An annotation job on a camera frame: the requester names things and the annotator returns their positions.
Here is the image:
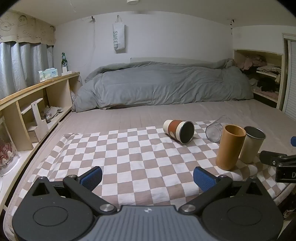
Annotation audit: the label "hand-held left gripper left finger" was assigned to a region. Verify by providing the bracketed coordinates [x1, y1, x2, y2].
[30, 166, 117, 217]

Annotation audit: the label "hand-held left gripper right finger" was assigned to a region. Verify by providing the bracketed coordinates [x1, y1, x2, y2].
[179, 166, 267, 216]

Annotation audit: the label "cream and brown cup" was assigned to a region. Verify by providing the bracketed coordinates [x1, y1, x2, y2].
[163, 120, 195, 145]

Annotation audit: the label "cream metal cup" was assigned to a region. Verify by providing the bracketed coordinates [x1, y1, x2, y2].
[239, 126, 266, 164]

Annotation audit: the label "orange-brown tall cup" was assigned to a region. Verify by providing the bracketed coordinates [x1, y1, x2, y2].
[216, 124, 246, 171]

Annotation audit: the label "clear glass cup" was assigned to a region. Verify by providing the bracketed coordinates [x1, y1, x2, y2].
[205, 116, 232, 143]

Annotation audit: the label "brown white checkered cloth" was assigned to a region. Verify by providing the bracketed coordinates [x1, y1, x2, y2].
[17, 120, 290, 207]

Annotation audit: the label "wooden clothes shelf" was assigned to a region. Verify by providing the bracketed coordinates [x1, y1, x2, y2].
[233, 48, 284, 110]

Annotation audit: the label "black clothes pile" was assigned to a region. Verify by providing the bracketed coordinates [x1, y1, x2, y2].
[255, 77, 280, 93]

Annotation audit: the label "beige folded clothes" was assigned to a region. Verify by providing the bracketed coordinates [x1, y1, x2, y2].
[256, 65, 282, 75]

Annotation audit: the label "grey crumpled cloth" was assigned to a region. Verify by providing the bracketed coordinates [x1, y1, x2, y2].
[41, 105, 65, 122]

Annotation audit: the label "pink clothes pile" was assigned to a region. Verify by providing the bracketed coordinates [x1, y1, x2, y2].
[238, 55, 268, 70]

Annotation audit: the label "grey duvet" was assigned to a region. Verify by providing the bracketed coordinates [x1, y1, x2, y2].
[72, 58, 254, 113]

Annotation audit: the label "wooden bedside shelf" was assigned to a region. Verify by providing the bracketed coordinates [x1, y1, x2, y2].
[0, 72, 81, 210]

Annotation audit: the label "white wooden holder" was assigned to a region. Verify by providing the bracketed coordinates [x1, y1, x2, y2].
[61, 67, 80, 76]

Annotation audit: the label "tissue box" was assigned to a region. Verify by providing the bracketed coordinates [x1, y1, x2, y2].
[38, 68, 58, 82]

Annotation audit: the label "green glass bottle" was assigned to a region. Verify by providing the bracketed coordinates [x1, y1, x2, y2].
[61, 52, 69, 73]

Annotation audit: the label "white headboard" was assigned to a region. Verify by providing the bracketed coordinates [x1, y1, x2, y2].
[130, 57, 232, 65]

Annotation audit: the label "grey curtain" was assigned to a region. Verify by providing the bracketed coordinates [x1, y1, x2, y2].
[0, 41, 55, 100]

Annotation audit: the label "white hanging bag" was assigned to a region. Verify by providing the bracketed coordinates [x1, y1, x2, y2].
[112, 15, 125, 54]

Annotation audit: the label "beige printed curtain valance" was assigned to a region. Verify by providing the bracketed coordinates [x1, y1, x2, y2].
[0, 11, 57, 46]

